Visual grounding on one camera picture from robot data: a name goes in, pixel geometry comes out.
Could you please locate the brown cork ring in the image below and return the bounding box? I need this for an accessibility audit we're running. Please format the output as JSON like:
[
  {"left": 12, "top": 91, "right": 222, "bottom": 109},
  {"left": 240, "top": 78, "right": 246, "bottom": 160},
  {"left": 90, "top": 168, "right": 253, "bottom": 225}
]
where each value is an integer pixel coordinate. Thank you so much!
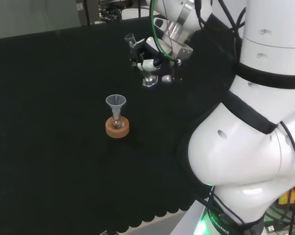
[{"left": 105, "top": 117, "right": 131, "bottom": 139}]

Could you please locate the clear round-bottom flask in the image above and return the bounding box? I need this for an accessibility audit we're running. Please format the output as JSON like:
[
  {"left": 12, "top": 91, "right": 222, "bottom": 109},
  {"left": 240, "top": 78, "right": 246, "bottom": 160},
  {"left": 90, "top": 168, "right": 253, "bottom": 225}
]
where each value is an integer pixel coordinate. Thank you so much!
[{"left": 111, "top": 114, "right": 125, "bottom": 131}]

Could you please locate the green cable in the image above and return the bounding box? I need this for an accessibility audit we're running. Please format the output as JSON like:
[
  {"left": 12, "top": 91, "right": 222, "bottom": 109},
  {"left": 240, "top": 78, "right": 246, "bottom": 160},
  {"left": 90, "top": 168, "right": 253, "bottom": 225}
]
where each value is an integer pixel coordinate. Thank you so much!
[{"left": 149, "top": 0, "right": 180, "bottom": 62}]

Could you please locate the yellow stop button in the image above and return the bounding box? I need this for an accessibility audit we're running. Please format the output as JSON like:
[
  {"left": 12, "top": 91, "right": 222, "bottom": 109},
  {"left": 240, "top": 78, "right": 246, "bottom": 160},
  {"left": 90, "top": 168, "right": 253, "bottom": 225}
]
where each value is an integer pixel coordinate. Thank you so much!
[{"left": 277, "top": 182, "right": 295, "bottom": 212}]

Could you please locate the clear graduated cylinder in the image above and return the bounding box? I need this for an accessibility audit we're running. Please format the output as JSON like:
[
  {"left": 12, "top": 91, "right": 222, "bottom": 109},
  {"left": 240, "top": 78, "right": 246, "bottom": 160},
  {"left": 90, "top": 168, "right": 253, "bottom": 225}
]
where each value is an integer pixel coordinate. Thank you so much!
[{"left": 124, "top": 33, "right": 159, "bottom": 88}]

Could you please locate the clear plastic funnel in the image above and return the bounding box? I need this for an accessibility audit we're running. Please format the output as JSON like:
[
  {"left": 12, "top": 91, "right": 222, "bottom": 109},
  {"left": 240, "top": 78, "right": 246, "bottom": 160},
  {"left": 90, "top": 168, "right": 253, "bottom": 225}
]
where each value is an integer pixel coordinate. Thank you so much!
[{"left": 105, "top": 95, "right": 127, "bottom": 120}]

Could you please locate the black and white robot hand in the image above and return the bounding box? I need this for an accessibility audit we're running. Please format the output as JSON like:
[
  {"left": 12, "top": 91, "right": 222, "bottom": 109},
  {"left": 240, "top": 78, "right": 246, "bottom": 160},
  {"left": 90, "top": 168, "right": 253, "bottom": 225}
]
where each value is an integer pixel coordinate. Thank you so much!
[{"left": 129, "top": 36, "right": 188, "bottom": 84}]

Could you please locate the black bench cloth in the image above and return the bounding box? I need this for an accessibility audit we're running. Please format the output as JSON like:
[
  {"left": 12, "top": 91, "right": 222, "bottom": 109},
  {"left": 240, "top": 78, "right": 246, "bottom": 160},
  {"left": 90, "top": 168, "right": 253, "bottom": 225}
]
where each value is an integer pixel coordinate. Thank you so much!
[{"left": 0, "top": 16, "right": 238, "bottom": 234}]

